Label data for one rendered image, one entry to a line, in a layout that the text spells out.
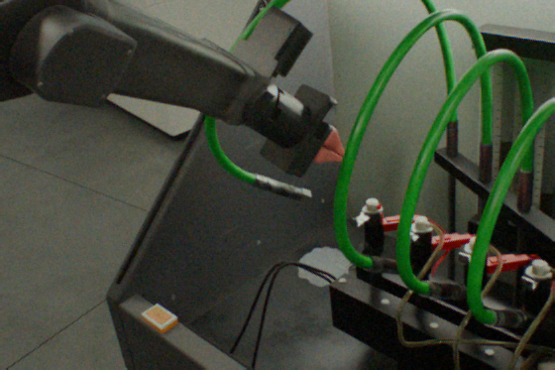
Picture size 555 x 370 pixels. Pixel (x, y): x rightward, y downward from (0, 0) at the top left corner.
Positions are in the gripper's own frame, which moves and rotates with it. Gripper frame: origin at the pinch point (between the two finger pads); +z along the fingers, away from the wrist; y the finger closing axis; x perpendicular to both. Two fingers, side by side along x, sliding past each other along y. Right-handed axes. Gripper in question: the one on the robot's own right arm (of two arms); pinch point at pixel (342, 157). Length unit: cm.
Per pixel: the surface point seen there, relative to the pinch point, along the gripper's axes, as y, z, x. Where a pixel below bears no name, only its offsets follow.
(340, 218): -6.0, -5.1, -10.9
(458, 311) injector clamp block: -9.4, 23.1, -10.4
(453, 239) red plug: -1.4, 16.7, -8.2
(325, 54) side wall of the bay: 15.3, 16.5, 38.5
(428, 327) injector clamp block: -13.0, 19.3, -10.5
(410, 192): 0.3, -5.2, -17.7
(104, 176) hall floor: -71, 96, 266
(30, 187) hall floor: -96, 71, 280
